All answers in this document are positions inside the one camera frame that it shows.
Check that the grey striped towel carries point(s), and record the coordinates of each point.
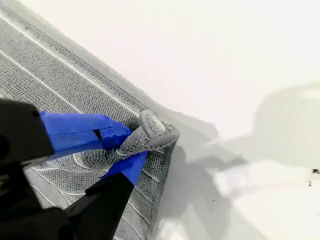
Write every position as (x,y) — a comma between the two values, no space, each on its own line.
(50,82)

